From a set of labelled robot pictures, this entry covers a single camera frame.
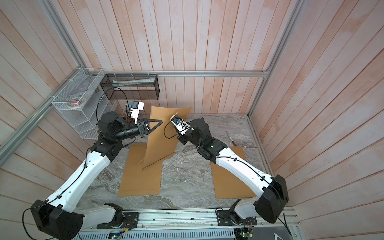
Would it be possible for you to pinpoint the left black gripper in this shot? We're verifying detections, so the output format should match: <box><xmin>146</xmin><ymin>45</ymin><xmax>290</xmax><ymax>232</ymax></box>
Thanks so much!
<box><xmin>114</xmin><ymin>117</ymin><xmax>163</xmax><ymax>141</ymax></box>

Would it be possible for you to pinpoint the brown kraft file bag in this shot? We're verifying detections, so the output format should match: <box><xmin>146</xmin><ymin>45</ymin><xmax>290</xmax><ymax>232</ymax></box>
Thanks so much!
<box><xmin>118</xmin><ymin>144</ymin><xmax>162</xmax><ymax>197</ymax></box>

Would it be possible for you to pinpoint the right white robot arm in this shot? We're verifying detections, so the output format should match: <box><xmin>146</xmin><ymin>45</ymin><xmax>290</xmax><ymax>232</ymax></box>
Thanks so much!
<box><xmin>169</xmin><ymin>115</ymin><xmax>289</xmax><ymax>225</ymax></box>

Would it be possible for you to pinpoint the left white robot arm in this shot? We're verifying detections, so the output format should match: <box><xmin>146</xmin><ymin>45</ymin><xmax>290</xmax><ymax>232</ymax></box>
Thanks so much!
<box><xmin>29</xmin><ymin>112</ymin><xmax>163</xmax><ymax>240</ymax></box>

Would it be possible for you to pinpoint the red metal pencil bucket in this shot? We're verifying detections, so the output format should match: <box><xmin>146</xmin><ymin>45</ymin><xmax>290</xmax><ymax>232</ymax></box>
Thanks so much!
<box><xmin>125</xmin><ymin>104</ymin><xmax>132</xmax><ymax>124</ymax></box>

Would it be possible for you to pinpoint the tape roll on shelf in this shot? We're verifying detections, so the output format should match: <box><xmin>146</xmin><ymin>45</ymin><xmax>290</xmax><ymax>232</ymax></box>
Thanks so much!
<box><xmin>66</xmin><ymin>96</ymin><xmax>84</xmax><ymax>110</ymax></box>

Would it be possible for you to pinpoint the black mesh wall basket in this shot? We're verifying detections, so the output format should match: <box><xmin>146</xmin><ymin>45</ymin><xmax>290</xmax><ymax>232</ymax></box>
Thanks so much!
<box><xmin>100</xmin><ymin>73</ymin><xmax>160</xmax><ymax>102</ymax></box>

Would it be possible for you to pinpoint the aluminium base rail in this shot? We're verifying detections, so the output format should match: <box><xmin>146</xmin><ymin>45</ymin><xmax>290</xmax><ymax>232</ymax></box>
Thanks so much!
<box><xmin>59</xmin><ymin>206</ymin><xmax>301</xmax><ymax>233</ymax></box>

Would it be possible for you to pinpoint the horizontal aluminium wall rail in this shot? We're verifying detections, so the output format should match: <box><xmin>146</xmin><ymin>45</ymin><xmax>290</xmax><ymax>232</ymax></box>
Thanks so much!
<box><xmin>102</xmin><ymin>70</ymin><xmax>270</xmax><ymax>78</ymax></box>

